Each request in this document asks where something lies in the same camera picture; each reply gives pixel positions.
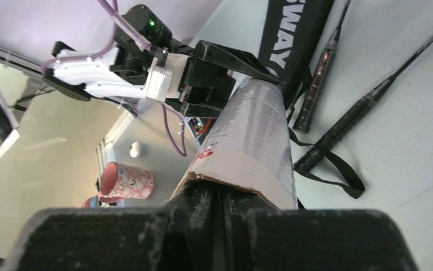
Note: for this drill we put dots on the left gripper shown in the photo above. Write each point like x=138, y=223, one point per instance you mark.
x=207, y=85

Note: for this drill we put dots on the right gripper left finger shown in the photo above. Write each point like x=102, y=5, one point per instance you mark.
x=101, y=239

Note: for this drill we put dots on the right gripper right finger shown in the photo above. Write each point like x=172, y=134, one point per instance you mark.
x=263, y=239

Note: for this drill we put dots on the white shuttlecock tube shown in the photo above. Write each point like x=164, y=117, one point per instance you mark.
x=248, y=147

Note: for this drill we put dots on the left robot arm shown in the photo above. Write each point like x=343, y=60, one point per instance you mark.
x=144, y=61

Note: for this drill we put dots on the right badminton racket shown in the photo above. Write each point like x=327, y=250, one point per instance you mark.
x=322, y=148

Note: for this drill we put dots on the badminton racket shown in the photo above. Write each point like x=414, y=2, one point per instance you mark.
x=322, y=148
x=308, y=108

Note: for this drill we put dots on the left badminton racket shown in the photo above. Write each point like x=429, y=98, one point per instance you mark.
x=308, y=108

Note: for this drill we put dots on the pink patterned mug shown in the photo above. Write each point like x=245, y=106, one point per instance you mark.
x=120, y=181

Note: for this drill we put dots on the small white object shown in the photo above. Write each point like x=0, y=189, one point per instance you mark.
x=135, y=149

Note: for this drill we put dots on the black racket bag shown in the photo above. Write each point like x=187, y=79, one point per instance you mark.
x=291, y=33

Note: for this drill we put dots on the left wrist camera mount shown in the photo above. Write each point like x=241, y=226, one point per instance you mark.
x=165, y=82

